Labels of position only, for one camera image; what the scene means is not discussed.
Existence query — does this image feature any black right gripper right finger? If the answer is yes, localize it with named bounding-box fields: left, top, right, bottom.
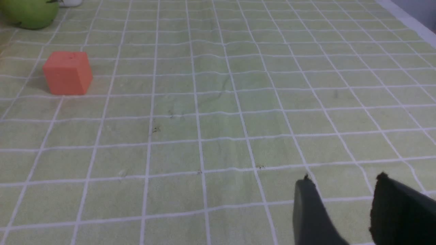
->
left=369, top=172, right=436, bottom=245

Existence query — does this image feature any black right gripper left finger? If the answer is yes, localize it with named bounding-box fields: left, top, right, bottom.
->
left=293, top=175, right=348, bottom=245

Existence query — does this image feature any green checkered tablecloth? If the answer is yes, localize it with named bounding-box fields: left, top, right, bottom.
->
left=0, top=0, right=436, bottom=245

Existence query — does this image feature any orange foam cube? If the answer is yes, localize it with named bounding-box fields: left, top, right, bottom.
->
left=42, top=51, right=93, bottom=96

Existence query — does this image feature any green and white lidded box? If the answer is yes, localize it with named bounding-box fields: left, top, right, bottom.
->
left=58, top=0, right=83, bottom=7

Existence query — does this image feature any green apple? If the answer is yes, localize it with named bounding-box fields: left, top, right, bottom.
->
left=0, top=0, right=60, bottom=30

